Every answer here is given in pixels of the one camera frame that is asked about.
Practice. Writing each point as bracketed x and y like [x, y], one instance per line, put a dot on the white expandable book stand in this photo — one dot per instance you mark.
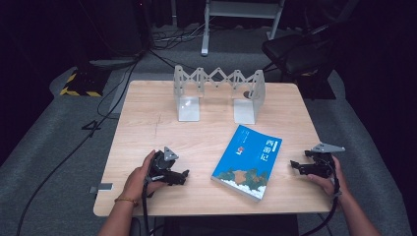
[188, 109]

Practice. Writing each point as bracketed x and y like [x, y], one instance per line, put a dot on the white metal stand frame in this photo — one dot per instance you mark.
[205, 36]

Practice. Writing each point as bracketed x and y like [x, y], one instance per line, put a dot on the grey tape strip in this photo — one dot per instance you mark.
[101, 187]

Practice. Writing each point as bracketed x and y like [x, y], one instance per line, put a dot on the person's left hand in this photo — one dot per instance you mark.
[136, 183]

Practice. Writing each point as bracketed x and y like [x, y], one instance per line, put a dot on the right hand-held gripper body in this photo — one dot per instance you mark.
[324, 165]

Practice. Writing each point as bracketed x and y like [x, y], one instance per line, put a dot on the person's right hand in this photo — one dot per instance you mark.
[331, 185]

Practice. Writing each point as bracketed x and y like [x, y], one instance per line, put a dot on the yellow black striped base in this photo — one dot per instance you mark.
[85, 83]

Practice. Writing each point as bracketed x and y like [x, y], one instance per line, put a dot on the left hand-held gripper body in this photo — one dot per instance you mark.
[160, 167]

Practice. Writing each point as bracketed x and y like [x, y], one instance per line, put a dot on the blue book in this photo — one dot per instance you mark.
[247, 162]

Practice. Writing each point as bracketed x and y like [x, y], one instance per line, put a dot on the black chair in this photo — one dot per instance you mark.
[295, 54]

